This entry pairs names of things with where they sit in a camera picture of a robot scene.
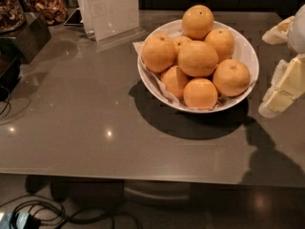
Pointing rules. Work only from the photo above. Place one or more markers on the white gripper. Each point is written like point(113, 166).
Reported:
point(297, 32)

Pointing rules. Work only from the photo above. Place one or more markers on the white ceramic bowl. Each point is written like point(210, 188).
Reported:
point(246, 53)

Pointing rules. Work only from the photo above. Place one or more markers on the small hidden back orange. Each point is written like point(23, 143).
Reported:
point(180, 41)

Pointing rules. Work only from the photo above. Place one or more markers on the clear acrylic sign holder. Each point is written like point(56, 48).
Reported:
point(110, 21)

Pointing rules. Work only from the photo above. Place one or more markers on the glass jar of dried slices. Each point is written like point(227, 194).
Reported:
point(54, 11)

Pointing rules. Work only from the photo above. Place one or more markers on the black box on table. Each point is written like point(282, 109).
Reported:
point(28, 40)

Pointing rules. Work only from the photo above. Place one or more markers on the black device at left edge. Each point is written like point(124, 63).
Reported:
point(9, 75)

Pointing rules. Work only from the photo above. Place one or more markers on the glass jar of dark snacks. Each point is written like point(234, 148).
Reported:
point(12, 16)

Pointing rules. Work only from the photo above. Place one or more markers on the power adapter on floor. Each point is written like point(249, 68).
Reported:
point(18, 221)

